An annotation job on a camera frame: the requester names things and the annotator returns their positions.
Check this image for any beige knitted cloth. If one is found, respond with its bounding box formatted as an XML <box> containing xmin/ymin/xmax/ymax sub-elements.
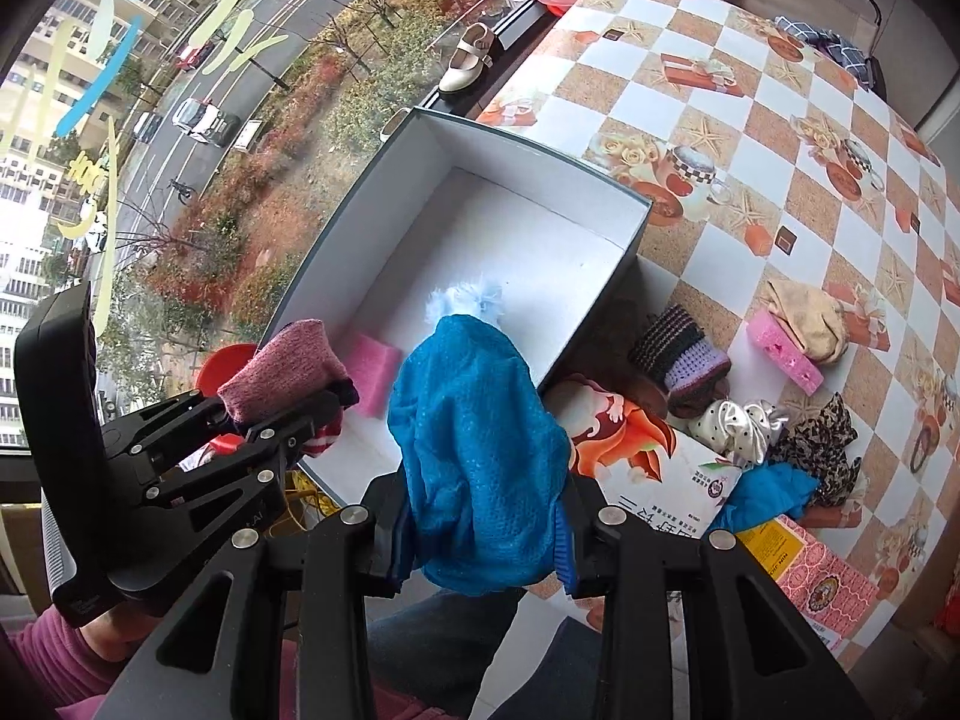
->
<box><xmin>761</xmin><ymin>278</ymin><xmax>848</xmax><ymax>366</ymax></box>

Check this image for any light blue fluffy pompom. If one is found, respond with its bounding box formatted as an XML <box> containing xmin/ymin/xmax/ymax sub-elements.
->
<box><xmin>425</xmin><ymin>278</ymin><xmax>505</xmax><ymax>327</ymax></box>

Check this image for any blue mesh cloth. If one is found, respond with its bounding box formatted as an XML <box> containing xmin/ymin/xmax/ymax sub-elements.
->
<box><xmin>387</xmin><ymin>314</ymin><xmax>573</xmax><ymax>596</ymax></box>

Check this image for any purple knitted hat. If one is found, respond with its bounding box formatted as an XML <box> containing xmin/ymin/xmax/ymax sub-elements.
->
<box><xmin>628</xmin><ymin>304</ymin><xmax>732</xmax><ymax>419</ymax></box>

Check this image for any leopard print scrunchie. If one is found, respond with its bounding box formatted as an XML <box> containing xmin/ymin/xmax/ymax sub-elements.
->
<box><xmin>768</xmin><ymin>394</ymin><xmax>862</xmax><ymax>507</ymax></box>

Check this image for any pink knitted sock roll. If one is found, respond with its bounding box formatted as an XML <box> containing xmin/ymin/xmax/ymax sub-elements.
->
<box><xmin>217</xmin><ymin>319</ymin><xmax>359</xmax><ymax>457</ymax></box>

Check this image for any white bag orange print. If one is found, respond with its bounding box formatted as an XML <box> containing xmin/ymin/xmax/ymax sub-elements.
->
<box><xmin>545</xmin><ymin>377</ymin><xmax>742</xmax><ymax>538</ymax></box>

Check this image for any plaid grey cloth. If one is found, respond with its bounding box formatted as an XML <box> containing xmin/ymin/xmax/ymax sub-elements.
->
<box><xmin>773</xmin><ymin>15</ymin><xmax>877</xmax><ymax>89</ymax></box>

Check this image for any checkered patterned tablecloth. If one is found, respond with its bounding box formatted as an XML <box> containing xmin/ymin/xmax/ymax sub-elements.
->
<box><xmin>482</xmin><ymin>0</ymin><xmax>958</xmax><ymax>665</ymax></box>

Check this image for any red plastic stool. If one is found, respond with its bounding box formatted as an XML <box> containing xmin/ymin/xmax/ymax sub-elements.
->
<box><xmin>193</xmin><ymin>341</ymin><xmax>260</xmax><ymax>458</ymax></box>

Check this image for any pink sponge block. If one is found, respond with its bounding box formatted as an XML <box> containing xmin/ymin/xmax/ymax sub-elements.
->
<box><xmin>747</xmin><ymin>310</ymin><xmax>823</xmax><ymax>395</ymax></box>

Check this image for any cream shoe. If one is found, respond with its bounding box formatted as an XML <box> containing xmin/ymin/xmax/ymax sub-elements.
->
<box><xmin>379</xmin><ymin>106</ymin><xmax>412</xmax><ymax>143</ymax></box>
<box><xmin>438</xmin><ymin>21</ymin><xmax>494</xmax><ymax>96</ymax></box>

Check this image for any white satin scrunchie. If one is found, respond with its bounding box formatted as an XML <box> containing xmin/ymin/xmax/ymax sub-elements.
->
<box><xmin>686</xmin><ymin>400</ymin><xmax>789</xmax><ymax>470</ymax></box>

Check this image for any blue plastic cover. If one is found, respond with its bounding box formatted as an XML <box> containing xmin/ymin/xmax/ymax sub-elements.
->
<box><xmin>709</xmin><ymin>463</ymin><xmax>820</xmax><ymax>533</ymax></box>

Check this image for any pink patterned tissue box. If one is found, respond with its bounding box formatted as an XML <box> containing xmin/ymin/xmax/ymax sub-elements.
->
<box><xmin>737</xmin><ymin>515</ymin><xmax>877</xmax><ymax>652</ymax></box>

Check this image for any grey-green storage box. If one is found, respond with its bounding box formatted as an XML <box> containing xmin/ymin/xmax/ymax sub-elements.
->
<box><xmin>260</xmin><ymin>106</ymin><xmax>655</xmax><ymax>509</ymax></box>

